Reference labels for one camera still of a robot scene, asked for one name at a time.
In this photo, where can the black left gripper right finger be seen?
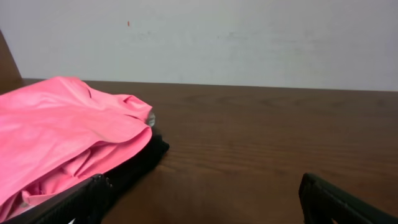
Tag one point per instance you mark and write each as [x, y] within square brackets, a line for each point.
[325, 203]

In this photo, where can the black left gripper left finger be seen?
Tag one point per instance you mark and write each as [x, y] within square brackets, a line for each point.
[85, 202]

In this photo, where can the black folded garment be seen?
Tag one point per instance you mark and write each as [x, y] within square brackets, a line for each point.
[124, 176]

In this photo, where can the pink folded garment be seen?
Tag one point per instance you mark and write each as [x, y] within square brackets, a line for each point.
[59, 132]

